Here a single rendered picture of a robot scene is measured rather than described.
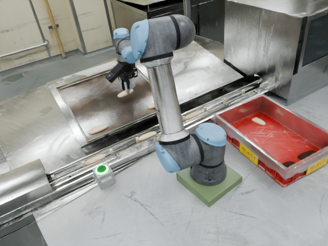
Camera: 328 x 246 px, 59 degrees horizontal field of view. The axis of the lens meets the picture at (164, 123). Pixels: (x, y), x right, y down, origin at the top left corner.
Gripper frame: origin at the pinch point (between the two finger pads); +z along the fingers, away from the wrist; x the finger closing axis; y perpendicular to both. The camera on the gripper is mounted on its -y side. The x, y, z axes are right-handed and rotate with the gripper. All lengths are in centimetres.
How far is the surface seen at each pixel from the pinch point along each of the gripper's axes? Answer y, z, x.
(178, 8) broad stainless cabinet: 141, 32, 117
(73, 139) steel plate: -35.4, 14.5, -1.4
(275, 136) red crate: 39, 3, -72
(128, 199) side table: -35, 5, -55
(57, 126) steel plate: -37.2, 17.8, 17.4
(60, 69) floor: 42, 149, 271
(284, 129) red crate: 47, 3, -72
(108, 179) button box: -36, 3, -43
